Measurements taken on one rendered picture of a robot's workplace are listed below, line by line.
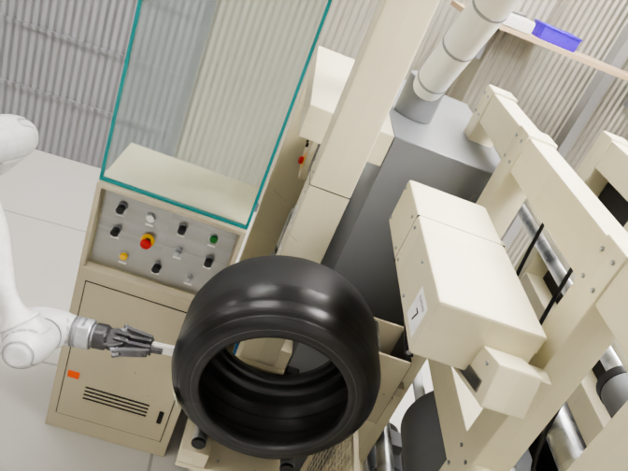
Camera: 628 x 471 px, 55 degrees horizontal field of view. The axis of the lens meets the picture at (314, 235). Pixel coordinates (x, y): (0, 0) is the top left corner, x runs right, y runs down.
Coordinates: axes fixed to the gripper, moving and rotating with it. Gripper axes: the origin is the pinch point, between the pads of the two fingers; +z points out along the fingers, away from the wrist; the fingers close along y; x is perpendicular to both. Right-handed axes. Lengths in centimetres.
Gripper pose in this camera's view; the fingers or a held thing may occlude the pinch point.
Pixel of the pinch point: (164, 349)
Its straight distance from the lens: 184.8
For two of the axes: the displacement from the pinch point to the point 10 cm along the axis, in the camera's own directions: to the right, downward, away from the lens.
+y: 0.4, -4.9, 8.7
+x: -2.2, 8.5, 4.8
